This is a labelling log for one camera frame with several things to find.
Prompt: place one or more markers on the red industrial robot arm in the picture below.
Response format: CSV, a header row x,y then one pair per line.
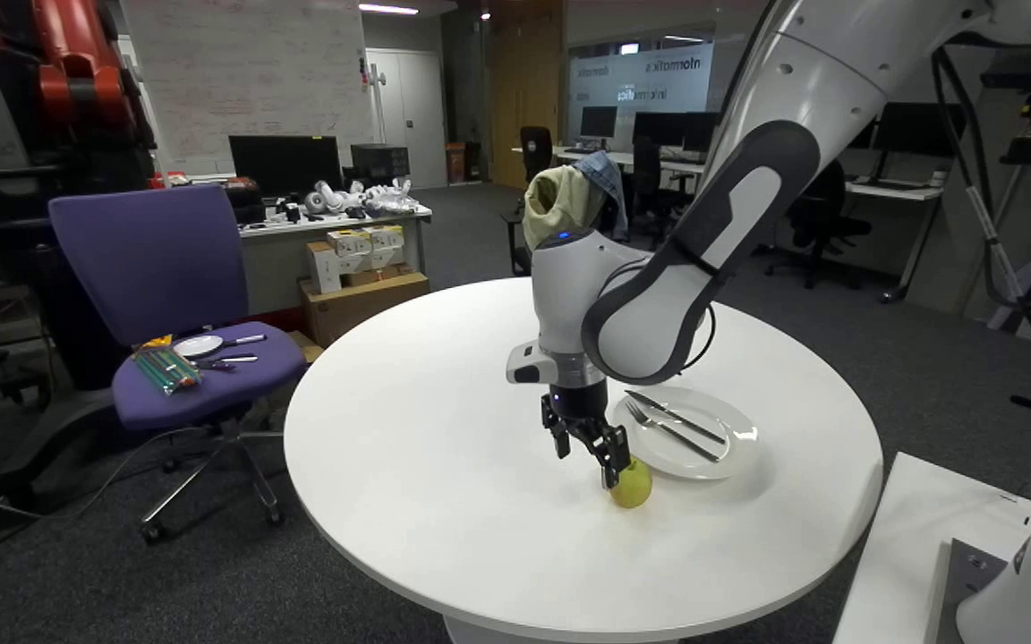
x,y
73,74

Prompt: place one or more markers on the white robot stand top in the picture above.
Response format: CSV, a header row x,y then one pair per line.
x,y
910,561

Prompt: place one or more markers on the white plastic bag clutter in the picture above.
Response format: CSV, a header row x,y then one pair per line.
x,y
359,197

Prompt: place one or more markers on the green striped packet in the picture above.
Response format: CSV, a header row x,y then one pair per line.
x,y
168,370

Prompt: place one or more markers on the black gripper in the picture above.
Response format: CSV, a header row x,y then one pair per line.
x,y
579,409

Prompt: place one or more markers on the white round dinner plate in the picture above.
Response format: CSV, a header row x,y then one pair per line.
x,y
726,460

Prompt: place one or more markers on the black jacket-draped office chair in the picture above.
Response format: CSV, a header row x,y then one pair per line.
x,y
619,192

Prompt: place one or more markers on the grey white office desk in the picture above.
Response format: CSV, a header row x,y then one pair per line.
x,y
270,270

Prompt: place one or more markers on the purple office chair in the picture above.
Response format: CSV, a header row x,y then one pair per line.
x,y
159,261

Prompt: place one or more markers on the brown cardboard box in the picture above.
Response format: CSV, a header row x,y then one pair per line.
x,y
359,304

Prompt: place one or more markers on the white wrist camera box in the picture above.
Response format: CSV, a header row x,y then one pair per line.
x,y
524,363

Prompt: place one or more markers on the red green apple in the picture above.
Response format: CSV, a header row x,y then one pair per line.
x,y
632,489

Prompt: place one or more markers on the white carton boxes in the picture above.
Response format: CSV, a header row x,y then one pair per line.
x,y
355,253

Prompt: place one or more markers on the small white saucer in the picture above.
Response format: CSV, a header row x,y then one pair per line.
x,y
200,346

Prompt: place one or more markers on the small black computer monitor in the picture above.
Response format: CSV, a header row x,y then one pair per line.
x,y
381,161

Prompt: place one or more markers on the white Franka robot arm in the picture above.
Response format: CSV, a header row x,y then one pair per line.
x,y
802,109

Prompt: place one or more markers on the beige jacket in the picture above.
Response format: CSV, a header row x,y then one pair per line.
x,y
557,203

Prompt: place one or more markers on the large black computer monitor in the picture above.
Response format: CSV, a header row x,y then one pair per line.
x,y
283,166

